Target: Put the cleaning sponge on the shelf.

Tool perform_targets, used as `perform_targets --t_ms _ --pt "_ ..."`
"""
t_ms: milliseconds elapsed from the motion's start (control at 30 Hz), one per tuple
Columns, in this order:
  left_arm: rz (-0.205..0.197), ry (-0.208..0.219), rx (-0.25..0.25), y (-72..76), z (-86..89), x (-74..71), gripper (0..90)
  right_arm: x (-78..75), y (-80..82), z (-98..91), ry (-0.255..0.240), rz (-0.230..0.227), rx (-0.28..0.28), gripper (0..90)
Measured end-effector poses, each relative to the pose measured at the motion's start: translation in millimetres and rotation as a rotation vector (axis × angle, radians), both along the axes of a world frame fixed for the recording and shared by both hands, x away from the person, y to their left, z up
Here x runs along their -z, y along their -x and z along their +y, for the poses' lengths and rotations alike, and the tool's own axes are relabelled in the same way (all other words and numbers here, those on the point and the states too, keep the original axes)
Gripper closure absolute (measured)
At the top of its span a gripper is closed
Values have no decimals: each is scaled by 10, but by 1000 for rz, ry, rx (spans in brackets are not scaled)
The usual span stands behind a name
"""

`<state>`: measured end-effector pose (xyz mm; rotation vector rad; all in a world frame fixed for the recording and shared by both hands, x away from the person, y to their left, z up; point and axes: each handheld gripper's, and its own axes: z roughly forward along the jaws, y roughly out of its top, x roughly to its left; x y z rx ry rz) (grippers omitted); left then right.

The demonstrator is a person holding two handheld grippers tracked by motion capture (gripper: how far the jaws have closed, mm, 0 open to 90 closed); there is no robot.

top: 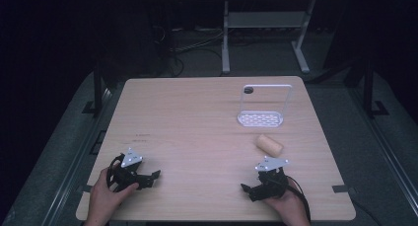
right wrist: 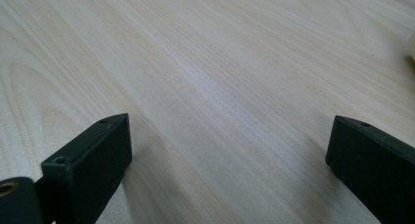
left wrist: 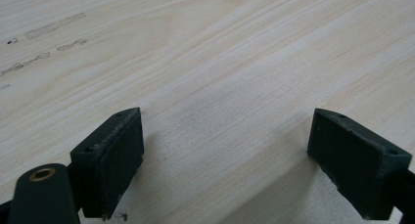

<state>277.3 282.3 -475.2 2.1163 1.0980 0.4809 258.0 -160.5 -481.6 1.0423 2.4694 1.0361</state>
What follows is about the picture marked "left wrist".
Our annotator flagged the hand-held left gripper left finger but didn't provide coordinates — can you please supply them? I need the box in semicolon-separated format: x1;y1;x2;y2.
69;107;145;220

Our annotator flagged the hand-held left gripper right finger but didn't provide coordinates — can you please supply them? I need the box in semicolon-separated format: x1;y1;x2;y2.
306;108;413;221

